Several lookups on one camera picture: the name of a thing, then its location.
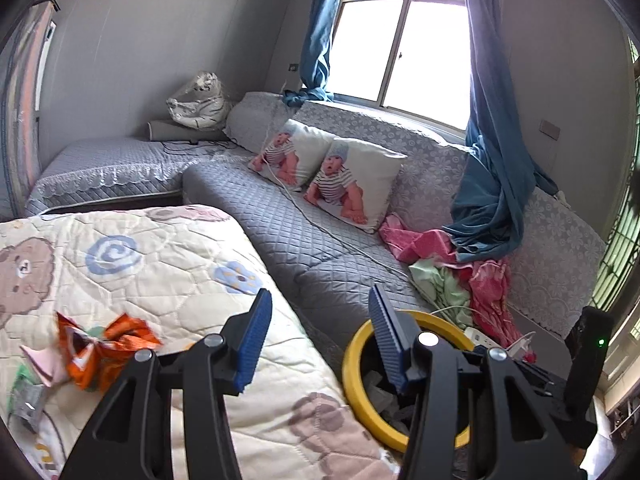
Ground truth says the grey quilted corner sofa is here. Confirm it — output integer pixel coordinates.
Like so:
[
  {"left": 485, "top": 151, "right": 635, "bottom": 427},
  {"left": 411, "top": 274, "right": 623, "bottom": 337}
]
[{"left": 25, "top": 91, "right": 606, "bottom": 361}]

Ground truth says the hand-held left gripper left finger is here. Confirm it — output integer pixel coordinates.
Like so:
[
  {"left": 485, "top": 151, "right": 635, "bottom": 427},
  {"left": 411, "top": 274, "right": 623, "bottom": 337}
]
[{"left": 59, "top": 287, "right": 273, "bottom": 480}]

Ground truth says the white tissue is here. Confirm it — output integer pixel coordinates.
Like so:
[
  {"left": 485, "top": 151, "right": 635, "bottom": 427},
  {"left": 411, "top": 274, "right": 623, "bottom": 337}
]
[{"left": 364, "top": 369, "right": 415, "bottom": 425}]

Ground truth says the pink floral cloth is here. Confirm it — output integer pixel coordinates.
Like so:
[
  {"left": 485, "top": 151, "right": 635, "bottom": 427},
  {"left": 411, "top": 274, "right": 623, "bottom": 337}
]
[{"left": 378, "top": 212, "right": 538, "bottom": 363}]

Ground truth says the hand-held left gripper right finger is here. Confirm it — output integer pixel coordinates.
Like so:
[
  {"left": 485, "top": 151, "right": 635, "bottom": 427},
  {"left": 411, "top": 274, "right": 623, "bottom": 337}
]
[{"left": 368, "top": 284, "right": 588, "bottom": 480}]

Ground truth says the white charger plug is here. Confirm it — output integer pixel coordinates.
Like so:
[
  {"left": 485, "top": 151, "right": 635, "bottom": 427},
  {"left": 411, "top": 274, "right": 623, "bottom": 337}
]
[{"left": 502, "top": 332, "right": 533, "bottom": 356}]

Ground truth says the grey bolster pillow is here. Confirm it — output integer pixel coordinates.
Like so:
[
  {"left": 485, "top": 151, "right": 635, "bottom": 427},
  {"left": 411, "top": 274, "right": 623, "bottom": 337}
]
[{"left": 146, "top": 120, "right": 226, "bottom": 142}]

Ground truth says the yellow rimmed trash bin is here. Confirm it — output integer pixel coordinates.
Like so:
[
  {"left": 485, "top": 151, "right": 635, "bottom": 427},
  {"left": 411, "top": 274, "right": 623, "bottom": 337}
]
[{"left": 342, "top": 310, "right": 476, "bottom": 453}]

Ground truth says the grey green packet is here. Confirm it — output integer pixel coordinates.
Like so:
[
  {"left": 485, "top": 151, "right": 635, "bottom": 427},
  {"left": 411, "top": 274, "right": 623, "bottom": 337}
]
[{"left": 9, "top": 364, "right": 50, "bottom": 431}]

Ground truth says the white power strip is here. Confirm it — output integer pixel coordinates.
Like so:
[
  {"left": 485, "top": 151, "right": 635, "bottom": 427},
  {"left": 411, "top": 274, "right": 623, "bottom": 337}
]
[{"left": 462, "top": 326, "right": 501, "bottom": 348}]

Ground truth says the cartoon bear printed quilt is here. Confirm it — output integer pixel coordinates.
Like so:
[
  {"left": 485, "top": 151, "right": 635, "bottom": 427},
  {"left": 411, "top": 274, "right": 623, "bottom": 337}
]
[{"left": 0, "top": 204, "right": 401, "bottom": 480}]

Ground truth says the baby print pillow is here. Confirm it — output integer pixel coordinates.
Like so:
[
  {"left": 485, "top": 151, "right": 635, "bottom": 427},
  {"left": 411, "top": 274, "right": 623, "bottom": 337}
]
[
  {"left": 304, "top": 137, "right": 408, "bottom": 234},
  {"left": 248, "top": 119, "right": 336, "bottom": 192}
]

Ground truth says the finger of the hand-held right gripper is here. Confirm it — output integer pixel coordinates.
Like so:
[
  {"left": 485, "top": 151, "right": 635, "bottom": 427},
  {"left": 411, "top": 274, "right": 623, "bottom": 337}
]
[{"left": 512, "top": 360, "right": 568, "bottom": 411}]

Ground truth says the pink paper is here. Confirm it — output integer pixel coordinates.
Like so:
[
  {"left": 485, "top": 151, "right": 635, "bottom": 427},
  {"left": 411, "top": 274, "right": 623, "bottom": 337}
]
[{"left": 20, "top": 342, "right": 68, "bottom": 388}]

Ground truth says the orange snack wrapper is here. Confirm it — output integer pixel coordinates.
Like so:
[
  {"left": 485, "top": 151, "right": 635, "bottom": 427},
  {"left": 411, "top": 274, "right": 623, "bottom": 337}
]
[{"left": 55, "top": 311, "right": 163, "bottom": 393}]

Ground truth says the metal window grille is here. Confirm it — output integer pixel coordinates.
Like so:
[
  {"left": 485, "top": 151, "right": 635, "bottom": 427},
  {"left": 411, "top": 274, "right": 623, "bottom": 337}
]
[{"left": 595, "top": 35, "right": 640, "bottom": 321}]

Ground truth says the white tiger plush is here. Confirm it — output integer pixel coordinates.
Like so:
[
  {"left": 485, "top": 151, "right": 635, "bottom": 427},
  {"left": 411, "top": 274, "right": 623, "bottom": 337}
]
[{"left": 166, "top": 71, "right": 233, "bottom": 131}]

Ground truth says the long blue curtain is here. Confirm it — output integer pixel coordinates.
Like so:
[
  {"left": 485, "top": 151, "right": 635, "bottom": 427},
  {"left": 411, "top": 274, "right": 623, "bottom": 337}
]
[{"left": 442, "top": 0, "right": 558, "bottom": 263}]

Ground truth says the light green cloth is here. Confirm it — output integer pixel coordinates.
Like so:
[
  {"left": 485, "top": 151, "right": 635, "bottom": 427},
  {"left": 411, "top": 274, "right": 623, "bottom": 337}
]
[{"left": 409, "top": 260, "right": 473, "bottom": 328}]

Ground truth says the short knotted blue curtain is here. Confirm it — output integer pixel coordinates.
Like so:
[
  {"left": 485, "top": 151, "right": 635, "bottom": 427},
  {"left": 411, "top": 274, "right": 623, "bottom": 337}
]
[{"left": 282, "top": 0, "right": 351, "bottom": 106}]

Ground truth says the window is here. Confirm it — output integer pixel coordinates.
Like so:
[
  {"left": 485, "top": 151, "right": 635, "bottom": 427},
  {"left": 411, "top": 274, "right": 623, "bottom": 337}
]
[{"left": 327, "top": 0, "right": 476, "bottom": 133}]

